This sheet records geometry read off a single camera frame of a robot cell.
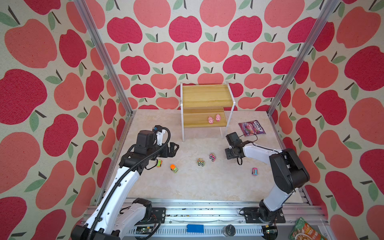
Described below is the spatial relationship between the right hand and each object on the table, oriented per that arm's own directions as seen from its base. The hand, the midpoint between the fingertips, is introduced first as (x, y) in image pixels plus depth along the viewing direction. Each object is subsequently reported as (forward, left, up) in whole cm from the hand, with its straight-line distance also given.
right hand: (235, 152), depth 97 cm
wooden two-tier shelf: (+8, +20, +32) cm, 38 cm away
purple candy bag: (+21, -13, +2) cm, 25 cm away
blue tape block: (-44, +22, 0) cm, 49 cm away
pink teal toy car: (-13, -10, +2) cm, 17 cm away
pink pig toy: (+14, +13, +17) cm, 26 cm away
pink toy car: (-6, +15, +1) cm, 16 cm away
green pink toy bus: (-10, +22, +2) cm, 24 cm away
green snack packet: (-39, -29, 0) cm, 49 cm away
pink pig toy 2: (+12, +18, +17) cm, 27 cm away
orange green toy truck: (-16, +38, +2) cm, 41 cm away
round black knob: (-44, +8, +9) cm, 46 cm away
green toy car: (-18, +44, +13) cm, 49 cm away
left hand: (-13, +36, +22) cm, 44 cm away
